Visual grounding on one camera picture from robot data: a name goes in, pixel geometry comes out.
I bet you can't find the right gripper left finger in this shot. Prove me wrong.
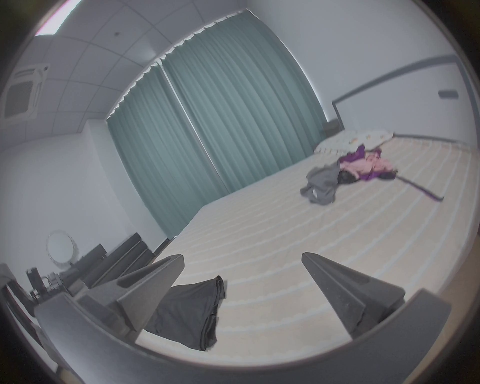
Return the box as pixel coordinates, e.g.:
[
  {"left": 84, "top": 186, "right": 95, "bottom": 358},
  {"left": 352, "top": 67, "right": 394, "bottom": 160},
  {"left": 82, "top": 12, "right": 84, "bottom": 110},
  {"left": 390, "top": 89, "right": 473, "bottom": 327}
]
[{"left": 77, "top": 254, "right": 185, "bottom": 341}]

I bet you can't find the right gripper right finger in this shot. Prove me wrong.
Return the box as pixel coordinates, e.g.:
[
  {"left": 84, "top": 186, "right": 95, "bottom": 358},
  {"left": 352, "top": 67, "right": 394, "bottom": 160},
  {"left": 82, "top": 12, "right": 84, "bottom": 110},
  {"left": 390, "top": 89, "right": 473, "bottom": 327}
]
[{"left": 301, "top": 251, "right": 406, "bottom": 335}]

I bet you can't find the black T-shirt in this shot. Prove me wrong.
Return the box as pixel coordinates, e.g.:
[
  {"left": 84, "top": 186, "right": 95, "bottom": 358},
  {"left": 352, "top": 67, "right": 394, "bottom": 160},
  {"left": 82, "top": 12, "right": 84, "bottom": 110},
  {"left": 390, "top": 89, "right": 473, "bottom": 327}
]
[{"left": 144, "top": 275, "right": 227, "bottom": 352}]

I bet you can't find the bed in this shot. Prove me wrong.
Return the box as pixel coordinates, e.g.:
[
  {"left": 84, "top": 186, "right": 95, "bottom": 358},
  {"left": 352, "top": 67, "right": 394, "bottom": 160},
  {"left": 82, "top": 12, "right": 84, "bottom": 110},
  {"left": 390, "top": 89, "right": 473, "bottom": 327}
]
[{"left": 136, "top": 54, "right": 480, "bottom": 370}]

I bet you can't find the pile of clothes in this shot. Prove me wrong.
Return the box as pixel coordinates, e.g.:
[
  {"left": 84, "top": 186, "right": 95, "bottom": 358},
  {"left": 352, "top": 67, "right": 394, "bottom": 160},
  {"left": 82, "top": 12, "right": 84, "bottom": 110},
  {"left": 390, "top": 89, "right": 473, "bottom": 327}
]
[{"left": 337, "top": 144, "right": 445, "bottom": 202}]

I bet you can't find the black chest of drawers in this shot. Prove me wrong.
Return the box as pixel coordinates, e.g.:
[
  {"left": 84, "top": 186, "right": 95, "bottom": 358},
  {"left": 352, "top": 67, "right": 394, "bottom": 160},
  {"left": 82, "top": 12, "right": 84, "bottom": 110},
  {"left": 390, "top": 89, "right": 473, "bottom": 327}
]
[{"left": 67, "top": 232, "right": 157, "bottom": 298}]

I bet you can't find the round white mirror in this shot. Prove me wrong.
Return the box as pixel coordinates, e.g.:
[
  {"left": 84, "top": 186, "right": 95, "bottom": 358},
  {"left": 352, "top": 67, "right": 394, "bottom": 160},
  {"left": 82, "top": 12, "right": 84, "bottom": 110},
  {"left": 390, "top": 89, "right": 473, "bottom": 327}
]
[{"left": 45, "top": 230, "right": 78, "bottom": 268}]

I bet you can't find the grey garment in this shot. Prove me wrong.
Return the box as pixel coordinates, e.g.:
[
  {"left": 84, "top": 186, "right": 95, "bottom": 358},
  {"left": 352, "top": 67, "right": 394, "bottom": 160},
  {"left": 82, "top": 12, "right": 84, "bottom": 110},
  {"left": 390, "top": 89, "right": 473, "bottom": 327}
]
[{"left": 299, "top": 163, "right": 343, "bottom": 205}]

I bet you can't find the blue-green curtain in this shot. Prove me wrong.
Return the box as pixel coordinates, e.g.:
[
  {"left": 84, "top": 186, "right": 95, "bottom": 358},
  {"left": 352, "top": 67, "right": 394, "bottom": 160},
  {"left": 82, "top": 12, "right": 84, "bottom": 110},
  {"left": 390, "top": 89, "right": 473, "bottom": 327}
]
[
  {"left": 160, "top": 8, "right": 330, "bottom": 196},
  {"left": 106, "top": 64, "right": 230, "bottom": 239}
]

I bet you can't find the white printed pillow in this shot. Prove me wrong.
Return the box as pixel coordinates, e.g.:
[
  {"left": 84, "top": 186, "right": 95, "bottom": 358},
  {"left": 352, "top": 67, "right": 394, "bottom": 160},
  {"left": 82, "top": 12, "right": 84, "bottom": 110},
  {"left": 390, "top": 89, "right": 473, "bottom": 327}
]
[{"left": 313, "top": 129, "right": 395, "bottom": 154}]

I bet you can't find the grey bedside table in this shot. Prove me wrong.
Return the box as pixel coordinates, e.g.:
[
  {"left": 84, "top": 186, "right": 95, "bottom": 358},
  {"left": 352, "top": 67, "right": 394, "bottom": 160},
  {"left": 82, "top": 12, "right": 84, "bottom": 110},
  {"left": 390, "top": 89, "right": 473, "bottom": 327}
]
[{"left": 322, "top": 120, "right": 343, "bottom": 138}]

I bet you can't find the white ceiling air conditioner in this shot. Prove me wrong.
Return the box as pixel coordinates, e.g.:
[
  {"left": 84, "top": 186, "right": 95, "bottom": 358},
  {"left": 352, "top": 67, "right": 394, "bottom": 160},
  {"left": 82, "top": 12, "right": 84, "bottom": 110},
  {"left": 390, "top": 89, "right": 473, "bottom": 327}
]
[{"left": 1, "top": 63, "right": 50, "bottom": 121}]

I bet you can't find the white ceiling light panel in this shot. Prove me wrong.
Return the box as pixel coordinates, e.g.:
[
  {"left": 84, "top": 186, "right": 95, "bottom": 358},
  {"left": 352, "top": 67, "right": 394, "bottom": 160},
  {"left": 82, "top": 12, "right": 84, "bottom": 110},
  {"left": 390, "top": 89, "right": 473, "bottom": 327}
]
[{"left": 35, "top": 0, "right": 82, "bottom": 37}]

